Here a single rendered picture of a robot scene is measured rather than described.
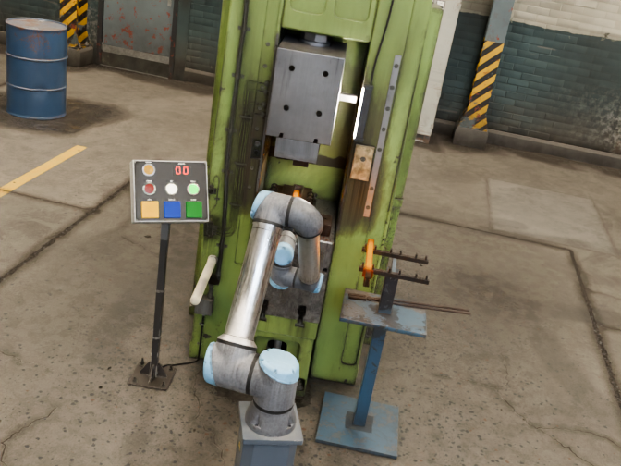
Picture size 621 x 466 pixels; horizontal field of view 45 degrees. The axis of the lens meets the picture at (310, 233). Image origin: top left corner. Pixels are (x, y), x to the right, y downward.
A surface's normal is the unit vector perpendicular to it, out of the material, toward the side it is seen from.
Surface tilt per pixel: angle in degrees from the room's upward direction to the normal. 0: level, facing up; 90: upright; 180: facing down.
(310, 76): 90
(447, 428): 0
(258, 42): 90
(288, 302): 90
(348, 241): 90
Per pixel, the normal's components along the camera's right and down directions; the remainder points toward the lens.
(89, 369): 0.15, -0.90
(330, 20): -0.07, 0.40
